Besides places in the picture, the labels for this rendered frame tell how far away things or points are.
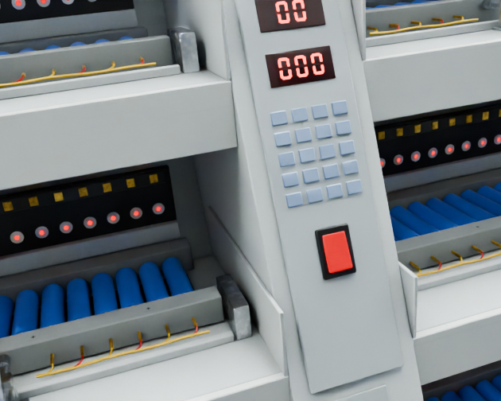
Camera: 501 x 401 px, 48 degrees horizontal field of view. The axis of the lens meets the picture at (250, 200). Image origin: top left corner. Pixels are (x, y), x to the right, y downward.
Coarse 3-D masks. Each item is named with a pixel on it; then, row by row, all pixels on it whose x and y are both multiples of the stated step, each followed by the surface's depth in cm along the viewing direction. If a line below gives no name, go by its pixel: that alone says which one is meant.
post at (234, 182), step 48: (240, 48) 36; (240, 96) 36; (240, 144) 37; (240, 192) 40; (384, 192) 39; (240, 240) 43; (384, 240) 39; (288, 288) 37; (288, 336) 37; (384, 384) 39
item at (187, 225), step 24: (144, 0) 54; (144, 24) 54; (384, 120) 61; (144, 168) 54; (192, 168) 56; (0, 192) 51; (192, 192) 56; (192, 216) 56; (168, 240) 55; (192, 240) 56
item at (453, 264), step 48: (384, 144) 56; (432, 144) 58; (480, 144) 60; (432, 192) 57; (480, 192) 58; (432, 240) 47; (480, 240) 48; (432, 288) 45; (480, 288) 44; (432, 336) 40; (480, 336) 41
